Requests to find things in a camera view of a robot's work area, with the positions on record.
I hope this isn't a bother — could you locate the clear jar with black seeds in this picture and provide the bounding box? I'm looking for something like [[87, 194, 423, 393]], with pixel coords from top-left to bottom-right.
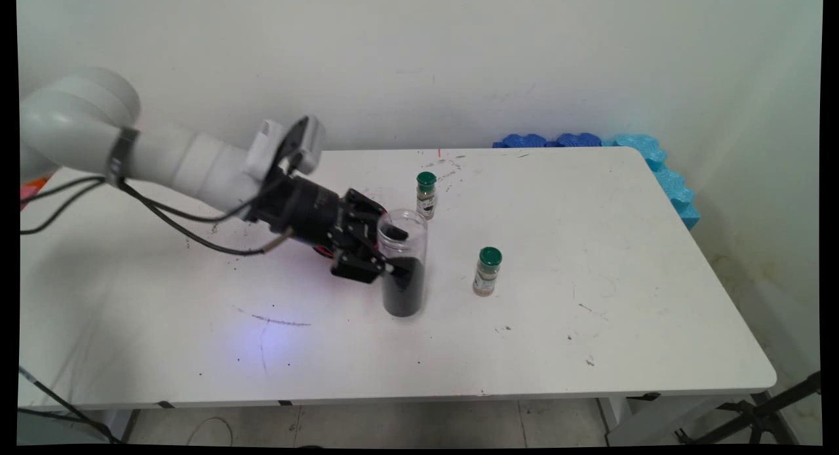
[[377, 209, 429, 318]]

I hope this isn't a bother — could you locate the white table leg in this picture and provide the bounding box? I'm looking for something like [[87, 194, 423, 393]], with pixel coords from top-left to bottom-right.
[[92, 409, 140, 444], [598, 397, 722, 446]]

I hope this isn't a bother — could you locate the black cable with beige plug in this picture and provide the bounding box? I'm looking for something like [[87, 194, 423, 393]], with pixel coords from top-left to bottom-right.
[[118, 180, 296, 256]]

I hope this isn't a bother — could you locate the thin grey floor cable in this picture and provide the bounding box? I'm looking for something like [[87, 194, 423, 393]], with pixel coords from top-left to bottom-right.
[[187, 416, 234, 446]]

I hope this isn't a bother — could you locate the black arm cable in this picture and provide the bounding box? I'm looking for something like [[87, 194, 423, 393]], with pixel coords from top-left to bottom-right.
[[20, 117, 309, 236]]

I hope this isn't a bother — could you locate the black arm strap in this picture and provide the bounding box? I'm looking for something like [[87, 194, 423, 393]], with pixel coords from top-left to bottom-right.
[[107, 129, 140, 188]]

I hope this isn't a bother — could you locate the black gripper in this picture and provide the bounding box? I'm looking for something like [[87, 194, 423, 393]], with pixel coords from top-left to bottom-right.
[[248, 172, 410, 285]]

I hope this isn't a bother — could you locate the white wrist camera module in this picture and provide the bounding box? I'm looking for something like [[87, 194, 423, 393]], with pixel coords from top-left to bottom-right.
[[244, 115, 326, 180]]

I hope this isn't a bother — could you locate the green-capped spice bottle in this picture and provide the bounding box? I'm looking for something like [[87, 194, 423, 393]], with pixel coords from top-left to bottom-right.
[[416, 172, 438, 221], [473, 247, 503, 297]]

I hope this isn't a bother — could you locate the light blue foam mat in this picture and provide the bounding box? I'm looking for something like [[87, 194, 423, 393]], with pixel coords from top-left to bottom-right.
[[603, 134, 701, 231]]

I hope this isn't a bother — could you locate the black floor cable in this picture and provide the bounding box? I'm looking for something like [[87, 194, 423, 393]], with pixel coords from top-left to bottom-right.
[[18, 365, 124, 444]]

